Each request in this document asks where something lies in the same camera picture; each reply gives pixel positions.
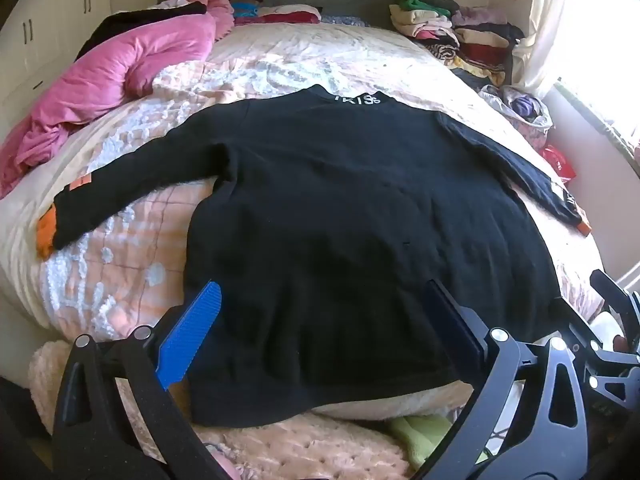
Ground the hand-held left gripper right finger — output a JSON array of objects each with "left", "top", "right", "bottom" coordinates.
[{"left": 422, "top": 279, "right": 591, "bottom": 480}]

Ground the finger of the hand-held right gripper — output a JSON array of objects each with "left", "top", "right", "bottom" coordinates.
[
  {"left": 552, "top": 300, "right": 640, "bottom": 413},
  {"left": 589, "top": 269, "right": 640, "bottom": 341}
]

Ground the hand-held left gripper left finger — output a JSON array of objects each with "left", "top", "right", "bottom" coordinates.
[{"left": 52, "top": 281, "right": 223, "bottom": 480}]

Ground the black sweater with orange cuffs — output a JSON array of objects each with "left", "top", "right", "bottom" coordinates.
[{"left": 37, "top": 84, "right": 593, "bottom": 428}]

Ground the plastic bag of clothes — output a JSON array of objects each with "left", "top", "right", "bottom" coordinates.
[{"left": 477, "top": 84, "right": 553, "bottom": 153}]

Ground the pile of folded clothes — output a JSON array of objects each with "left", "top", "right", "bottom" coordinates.
[{"left": 389, "top": 0, "right": 526, "bottom": 86}]

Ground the light green fleece cloth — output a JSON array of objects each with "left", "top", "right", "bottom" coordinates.
[{"left": 390, "top": 415, "right": 486, "bottom": 471}]

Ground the red plastic bag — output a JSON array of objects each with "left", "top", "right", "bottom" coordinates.
[{"left": 540, "top": 145, "right": 576, "bottom": 181}]

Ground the fluffy pink fabric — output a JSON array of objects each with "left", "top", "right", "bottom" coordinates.
[{"left": 27, "top": 340, "right": 416, "bottom": 480}]

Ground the window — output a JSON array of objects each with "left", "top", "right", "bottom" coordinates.
[{"left": 555, "top": 0, "right": 640, "bottom": 161}]

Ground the pink quilt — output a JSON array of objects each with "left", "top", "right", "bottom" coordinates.
[{"left": 0, "top": 0, "right": 236, "bottom": 198}]

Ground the peach and white checked blanket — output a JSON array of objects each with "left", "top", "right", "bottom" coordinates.
[{"left": 0, "top": 20, "right": 616, "bottom": 356}]

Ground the cream curtain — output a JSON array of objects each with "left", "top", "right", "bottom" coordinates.
[{"left": 512, "top": 0, "right": 626, "bottom": 96}]

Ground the black garment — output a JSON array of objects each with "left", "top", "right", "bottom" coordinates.
[{"left": 75, "top": 1, "right": 208, "bottom": 61}]

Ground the blue patterned cloth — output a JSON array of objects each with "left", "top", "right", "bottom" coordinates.
[{"left": 320, "top": 12, "right": 371, "bottom": 28}]

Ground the cream wardrobe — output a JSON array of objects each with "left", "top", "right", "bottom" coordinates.
[{"left": 0, "top": 0, "right": 166, "bottom": 131}]

